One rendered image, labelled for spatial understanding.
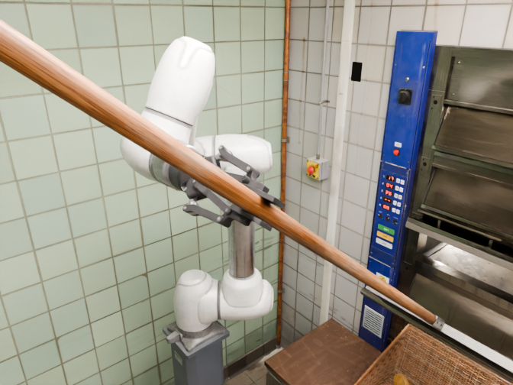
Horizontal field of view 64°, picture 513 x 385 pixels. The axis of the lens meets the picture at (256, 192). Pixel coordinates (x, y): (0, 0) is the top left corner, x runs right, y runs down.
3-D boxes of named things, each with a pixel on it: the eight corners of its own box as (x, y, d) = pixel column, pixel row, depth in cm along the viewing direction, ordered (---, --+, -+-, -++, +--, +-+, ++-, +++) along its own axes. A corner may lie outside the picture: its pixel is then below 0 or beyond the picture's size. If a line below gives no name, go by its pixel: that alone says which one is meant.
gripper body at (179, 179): (211, 158, 79) (240, 172, 72) (188, 197, 78) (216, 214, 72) (183, 140, 73) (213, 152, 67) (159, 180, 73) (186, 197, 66)
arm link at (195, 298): (178, 306, 177) (174, 263, 168) (221, 305, 177) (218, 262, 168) (172, 333, 162) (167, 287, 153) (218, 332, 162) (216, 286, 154)
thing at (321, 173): (314, 173, 226) (315, 155, 222) (328, 178, 219) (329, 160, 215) (304, 176, 222) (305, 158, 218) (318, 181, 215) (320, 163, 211)
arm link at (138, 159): (136, 179, 76) (161, 113, 75) (103, 158, 87) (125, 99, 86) (182, 192, 84) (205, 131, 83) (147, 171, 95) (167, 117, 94)
